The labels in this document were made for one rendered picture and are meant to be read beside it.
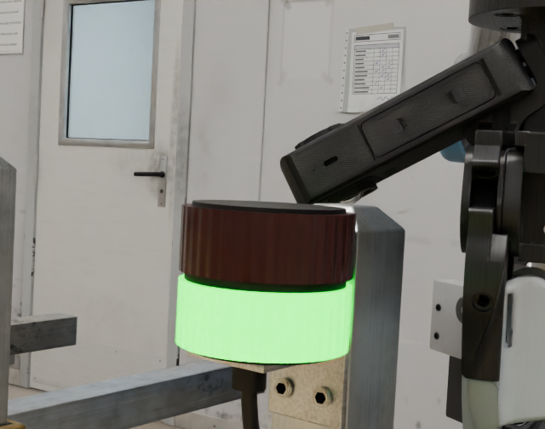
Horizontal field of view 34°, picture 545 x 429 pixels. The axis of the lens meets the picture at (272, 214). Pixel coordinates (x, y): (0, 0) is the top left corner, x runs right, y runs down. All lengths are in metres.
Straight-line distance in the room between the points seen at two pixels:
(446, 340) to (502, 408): 0.74
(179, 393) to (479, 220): 0.39
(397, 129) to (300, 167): 0.05
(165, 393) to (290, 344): 0.41
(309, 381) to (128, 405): 0.34
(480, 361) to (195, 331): 0.14
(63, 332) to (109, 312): 3.17
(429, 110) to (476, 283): 0.08
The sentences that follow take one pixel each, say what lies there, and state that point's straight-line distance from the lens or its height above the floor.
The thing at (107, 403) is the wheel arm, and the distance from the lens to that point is 0.65.
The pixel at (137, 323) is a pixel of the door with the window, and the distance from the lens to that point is 3.99.
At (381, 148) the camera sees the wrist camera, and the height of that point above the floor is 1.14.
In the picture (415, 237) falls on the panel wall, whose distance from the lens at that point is 3.23.
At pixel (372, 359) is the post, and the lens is 0.34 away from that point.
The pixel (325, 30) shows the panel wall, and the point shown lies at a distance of 3.46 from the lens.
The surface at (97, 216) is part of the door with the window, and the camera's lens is 4.12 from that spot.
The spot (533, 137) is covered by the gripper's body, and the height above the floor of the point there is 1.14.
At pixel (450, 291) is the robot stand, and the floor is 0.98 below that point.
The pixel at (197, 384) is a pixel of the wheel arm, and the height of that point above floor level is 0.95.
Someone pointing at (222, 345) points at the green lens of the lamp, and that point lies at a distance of 0.29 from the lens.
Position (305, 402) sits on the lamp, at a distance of 0.34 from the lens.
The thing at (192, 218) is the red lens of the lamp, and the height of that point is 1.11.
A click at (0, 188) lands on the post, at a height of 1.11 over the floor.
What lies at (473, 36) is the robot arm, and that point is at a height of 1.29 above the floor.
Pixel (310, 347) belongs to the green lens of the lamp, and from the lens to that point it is 0.29.
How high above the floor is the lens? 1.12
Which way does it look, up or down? 3 degrees down
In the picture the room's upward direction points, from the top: 3 degrees clockwise
